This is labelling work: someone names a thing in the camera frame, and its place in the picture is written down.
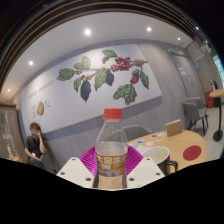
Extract black mug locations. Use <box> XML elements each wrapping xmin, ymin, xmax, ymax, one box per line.
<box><xmin>141</xmin><ymin>145</ymin><xmax>179</xmax><ymax>175</ymax></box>

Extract person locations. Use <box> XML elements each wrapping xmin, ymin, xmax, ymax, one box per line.
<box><xmin>24</xmin><ymin>121</ymin><xmax>48</xmax><ymax>169</ymax></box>

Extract white wall notice board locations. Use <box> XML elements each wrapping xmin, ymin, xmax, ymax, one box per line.
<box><xmin>186</xmin><ymin>41</ymin><xmax>208</xmax><ymax>63</ymax></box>

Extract round wooden pedestal table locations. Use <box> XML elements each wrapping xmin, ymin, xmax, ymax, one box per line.
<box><xmin>209</xmin><ymin>88</ymin><xmax>224</xmax><ymax>143</ymax></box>

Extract coffee plant wall mural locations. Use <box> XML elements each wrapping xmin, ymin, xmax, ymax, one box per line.
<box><xmin>19</xmin><ymin>43</ymin><xmax>163</xmax><ymax>134</ymax></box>

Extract grey upholstered chair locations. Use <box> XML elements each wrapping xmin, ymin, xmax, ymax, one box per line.
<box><xmin>182</xmin><ymin>96</ymin><xmax>209</xmax><ymax>134</ymax></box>
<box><xmin>121</xmin><ymin>124</ymin><xmax>153</xmax><ymax>143</ymax></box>

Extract flat round red coaster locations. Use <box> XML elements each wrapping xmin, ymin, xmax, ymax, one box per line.
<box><xmin>182</xmin><ymin>144</ymin><xmax>203</xmax><ymax>162</ymax></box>

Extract recessed ceiling lights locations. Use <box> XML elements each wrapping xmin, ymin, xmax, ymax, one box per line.
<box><xmin>5</xmin><ymin>25</ymin><xmax>200</xmax><ymax>94</ymax></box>

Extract small wooden block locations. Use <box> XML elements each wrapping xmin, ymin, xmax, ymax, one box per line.
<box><xmin>165</xmin><ymin>119</ymin><xmax>184</xmax><ymax>138</ymax></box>

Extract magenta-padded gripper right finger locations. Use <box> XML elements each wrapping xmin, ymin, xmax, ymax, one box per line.
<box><xmin>124</xmin><ymin>145</ymin><xmax>166</xmax><ymax>190</ymax></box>

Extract white printed paper sheet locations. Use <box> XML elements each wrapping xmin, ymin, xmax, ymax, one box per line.
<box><xmin>127</xmin><ymin>138</ymin><xmax>156</xmax><ymax>156</ymax></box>

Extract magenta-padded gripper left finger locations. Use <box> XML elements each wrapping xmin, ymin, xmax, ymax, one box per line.
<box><xmin>56</xmin><ymin>146</ymin><xmax>101</xmax><ymax>190</ymax></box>

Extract clear red-capped drink bottle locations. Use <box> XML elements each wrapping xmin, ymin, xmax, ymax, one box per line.
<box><xmin>94</xmin><ymin>107</ymin><xmax>129</xmax><ymax>190</ymax></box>

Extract red bin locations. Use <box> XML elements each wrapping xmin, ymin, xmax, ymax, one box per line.
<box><xmin>204</xmin><ymin>90</ymin><xmax>216</xmax><ymax>109</ymax></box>

